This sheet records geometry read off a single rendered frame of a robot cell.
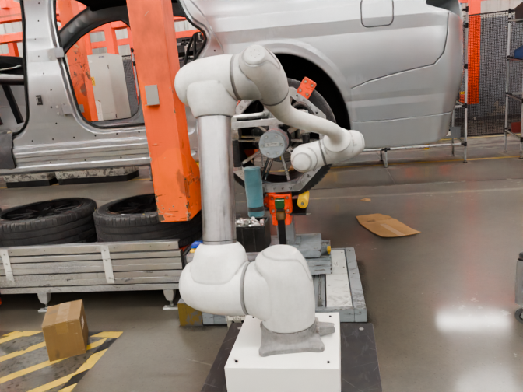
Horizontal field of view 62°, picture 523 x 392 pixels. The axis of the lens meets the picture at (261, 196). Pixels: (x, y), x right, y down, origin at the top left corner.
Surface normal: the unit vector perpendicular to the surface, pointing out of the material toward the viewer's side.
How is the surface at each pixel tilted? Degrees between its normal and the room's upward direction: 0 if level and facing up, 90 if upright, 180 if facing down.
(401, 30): 90
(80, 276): 90
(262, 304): 90
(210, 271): 74
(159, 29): 90
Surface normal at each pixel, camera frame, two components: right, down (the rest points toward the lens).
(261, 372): -0.17, 0.23
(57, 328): 0.32, 0.18
